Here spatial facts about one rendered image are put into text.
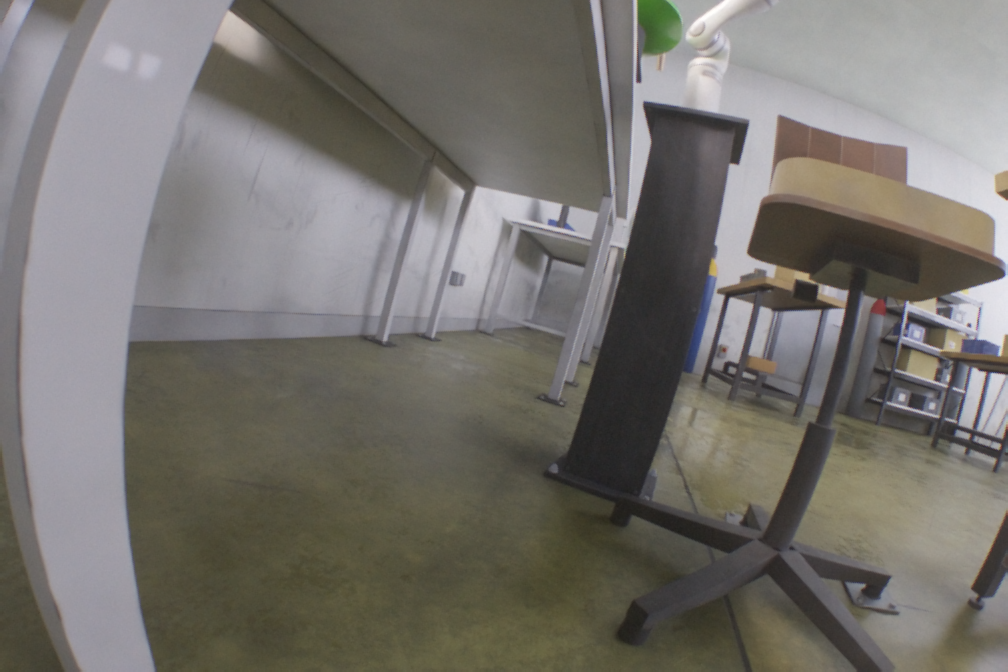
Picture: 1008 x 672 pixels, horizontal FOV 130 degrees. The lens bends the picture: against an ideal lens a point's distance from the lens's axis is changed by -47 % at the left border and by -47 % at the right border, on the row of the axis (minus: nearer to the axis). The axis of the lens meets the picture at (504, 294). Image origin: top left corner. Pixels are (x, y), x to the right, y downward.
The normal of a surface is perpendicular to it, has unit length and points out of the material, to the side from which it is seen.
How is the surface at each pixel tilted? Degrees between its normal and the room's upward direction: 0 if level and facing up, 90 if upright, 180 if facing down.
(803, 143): 90
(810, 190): 90
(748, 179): 90
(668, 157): 90
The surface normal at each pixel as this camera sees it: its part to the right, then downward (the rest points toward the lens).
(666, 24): 0.06, 0.97
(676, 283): -0.40, -0.10
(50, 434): 0.93, 0.26
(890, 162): -0.68, -0.18
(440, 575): 0.26, -0.96
